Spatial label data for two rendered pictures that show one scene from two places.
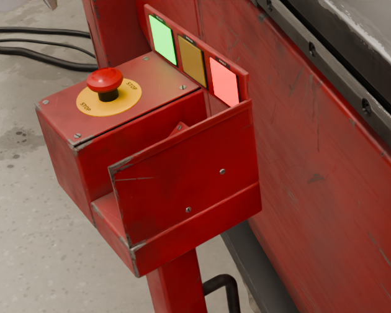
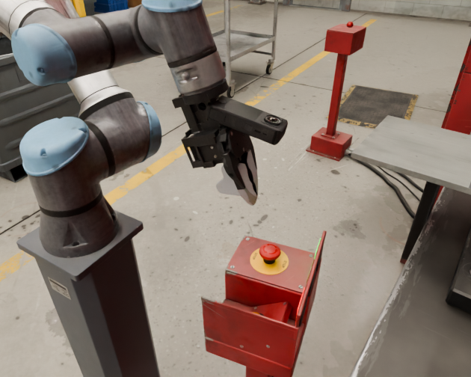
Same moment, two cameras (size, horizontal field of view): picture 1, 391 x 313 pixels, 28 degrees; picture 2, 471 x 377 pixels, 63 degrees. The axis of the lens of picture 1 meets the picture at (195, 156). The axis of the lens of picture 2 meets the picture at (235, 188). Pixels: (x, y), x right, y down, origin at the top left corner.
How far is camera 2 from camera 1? 0.42 m
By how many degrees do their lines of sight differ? 39
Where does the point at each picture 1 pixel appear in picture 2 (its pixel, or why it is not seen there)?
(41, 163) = (348, 246)
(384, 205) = not seen: outside the picture
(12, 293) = not seen: hidden behind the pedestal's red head
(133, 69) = (297, 256)
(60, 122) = (238, 253)
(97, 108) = (256, 261)
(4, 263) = not seen: hidden behind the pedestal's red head
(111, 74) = (272, 251)
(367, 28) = (365, 361)
